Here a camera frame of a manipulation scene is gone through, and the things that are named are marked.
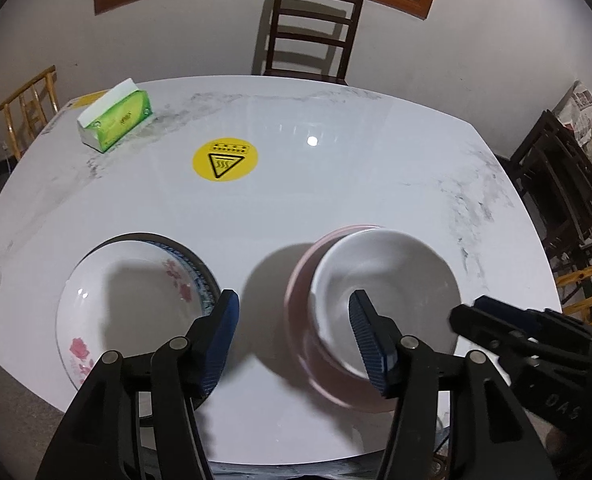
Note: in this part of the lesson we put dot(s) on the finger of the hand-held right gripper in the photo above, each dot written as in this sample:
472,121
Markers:
506,312
476,322

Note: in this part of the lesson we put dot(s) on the bamboo chair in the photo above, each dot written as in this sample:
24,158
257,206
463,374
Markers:
25,90
583,275

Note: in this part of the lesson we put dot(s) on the white plate with pink flowers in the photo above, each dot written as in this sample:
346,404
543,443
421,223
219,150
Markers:
125,300

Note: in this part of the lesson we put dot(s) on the green tissue box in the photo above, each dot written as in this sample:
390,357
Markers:
120,120

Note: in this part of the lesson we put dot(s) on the white ribbed bowl pink base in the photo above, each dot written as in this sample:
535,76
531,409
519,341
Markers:
396,280

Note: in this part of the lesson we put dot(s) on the stacked dark wooden chairs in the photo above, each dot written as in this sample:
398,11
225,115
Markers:
561,170

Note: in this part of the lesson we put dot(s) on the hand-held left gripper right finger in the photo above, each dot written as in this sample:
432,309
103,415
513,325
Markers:
371,340

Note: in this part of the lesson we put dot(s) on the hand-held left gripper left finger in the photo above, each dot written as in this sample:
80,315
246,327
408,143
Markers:
220,340

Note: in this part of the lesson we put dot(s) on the printed paper bundle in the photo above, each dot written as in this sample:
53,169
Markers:
583,105

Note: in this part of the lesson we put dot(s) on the large blue floral plate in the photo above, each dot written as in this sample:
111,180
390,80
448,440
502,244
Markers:
210,275

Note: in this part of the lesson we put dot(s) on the yellow round sticker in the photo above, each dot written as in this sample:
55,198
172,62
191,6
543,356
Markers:
88,100
225,160

